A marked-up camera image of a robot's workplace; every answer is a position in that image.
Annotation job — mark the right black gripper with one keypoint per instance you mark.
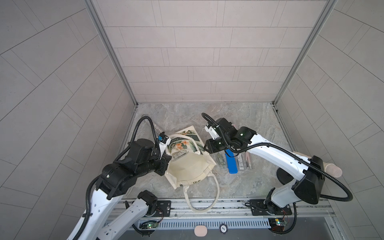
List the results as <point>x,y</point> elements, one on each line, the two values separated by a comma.
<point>210,147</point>

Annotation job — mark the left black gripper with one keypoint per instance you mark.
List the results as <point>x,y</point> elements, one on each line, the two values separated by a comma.
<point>164,161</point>

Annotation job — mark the clear case with green card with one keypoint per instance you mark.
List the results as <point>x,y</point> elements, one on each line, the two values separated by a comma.
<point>222,162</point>

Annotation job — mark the cream canvas floral tote bag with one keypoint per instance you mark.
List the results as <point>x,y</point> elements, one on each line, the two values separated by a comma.
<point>190,164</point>

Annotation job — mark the clear compass case with barcode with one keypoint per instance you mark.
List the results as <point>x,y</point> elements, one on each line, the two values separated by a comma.
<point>240,162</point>

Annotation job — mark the clear case with pink insert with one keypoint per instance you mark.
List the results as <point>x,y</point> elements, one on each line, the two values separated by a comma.
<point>248,160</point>

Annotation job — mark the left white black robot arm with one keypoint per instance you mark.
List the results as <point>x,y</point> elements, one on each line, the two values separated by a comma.
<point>144,154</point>

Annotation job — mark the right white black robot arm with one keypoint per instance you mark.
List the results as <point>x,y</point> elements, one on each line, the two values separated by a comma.
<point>308,174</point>

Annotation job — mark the left green circuit board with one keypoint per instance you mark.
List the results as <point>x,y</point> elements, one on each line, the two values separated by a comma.
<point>149,225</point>

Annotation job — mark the green circuit board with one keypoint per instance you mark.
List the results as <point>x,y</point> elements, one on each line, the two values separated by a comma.
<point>149,225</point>
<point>277,225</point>

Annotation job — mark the pink round pad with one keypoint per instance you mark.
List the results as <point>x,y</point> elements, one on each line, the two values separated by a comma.
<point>200,231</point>

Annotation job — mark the black microphone stand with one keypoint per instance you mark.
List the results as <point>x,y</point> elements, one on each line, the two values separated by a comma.
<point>283,176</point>

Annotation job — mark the black poker chip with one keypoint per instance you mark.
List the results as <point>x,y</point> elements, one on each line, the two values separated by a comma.
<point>223,228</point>

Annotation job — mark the right green circuit board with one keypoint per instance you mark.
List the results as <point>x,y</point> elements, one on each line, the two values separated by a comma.
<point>277,225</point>

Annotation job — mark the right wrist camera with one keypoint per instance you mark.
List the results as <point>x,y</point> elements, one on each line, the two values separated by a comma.
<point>212,131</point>

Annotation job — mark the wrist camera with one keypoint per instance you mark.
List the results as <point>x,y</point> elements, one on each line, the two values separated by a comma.
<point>212,131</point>
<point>164,142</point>

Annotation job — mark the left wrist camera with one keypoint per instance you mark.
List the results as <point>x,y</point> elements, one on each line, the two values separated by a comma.
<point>164,142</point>

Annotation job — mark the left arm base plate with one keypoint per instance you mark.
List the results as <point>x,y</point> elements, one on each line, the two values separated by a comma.
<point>163,209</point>

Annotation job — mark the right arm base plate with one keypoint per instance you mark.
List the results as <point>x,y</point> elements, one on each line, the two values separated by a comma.
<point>259,208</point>

